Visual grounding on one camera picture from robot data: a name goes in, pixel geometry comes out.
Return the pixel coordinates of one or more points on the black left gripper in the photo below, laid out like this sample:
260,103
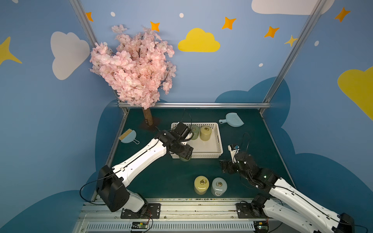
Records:
183,151

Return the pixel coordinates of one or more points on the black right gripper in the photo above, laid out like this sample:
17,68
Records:
228,166

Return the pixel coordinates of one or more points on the blue grey tea canister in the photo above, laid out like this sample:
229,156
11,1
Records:
218,187

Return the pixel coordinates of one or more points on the white perforated plastic basket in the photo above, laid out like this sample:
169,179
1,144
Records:
210,149

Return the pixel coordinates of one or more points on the dark green tea canister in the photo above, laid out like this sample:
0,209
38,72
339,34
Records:
185,159

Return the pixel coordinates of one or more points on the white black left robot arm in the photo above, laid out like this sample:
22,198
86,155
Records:
112,182

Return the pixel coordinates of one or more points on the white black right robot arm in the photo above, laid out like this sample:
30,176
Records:
283,202

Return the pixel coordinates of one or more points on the yellow green tea canister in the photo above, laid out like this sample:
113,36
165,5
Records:
205,133

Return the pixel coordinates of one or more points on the light blue plastic dustpan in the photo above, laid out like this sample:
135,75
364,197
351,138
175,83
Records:
233,120

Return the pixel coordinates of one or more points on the blue hand brush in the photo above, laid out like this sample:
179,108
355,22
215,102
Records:
129,136

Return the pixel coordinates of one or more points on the pink cherry blossom tree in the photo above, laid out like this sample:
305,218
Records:
138,69

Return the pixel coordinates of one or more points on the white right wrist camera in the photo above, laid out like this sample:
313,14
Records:
233,149

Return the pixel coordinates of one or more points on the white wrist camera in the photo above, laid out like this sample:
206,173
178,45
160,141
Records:
182,132
233,149

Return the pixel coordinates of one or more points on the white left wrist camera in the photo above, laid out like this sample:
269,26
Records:
182,132

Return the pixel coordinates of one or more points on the brown tree base plate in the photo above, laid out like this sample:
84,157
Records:
152,128

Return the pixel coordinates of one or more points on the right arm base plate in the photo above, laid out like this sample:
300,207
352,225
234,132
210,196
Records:
249,211

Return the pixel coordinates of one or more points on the rear aluminium frame rail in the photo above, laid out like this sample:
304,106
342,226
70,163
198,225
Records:
213,105

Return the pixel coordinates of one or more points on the front aluminium mounting rail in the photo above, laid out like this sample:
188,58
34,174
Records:
200,215

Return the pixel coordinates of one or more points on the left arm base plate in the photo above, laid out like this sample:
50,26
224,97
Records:
149,210

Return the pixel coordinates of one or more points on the left side floor rail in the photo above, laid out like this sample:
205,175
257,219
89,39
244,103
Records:
109,125

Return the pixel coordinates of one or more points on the left aluminium frame post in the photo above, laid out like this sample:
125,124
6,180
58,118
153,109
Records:
84,21

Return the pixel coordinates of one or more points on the aluminium frame post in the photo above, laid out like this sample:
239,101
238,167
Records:
320,8
84,21

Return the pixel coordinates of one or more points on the right aluminium frame post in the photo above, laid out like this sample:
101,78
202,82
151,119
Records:
320,8

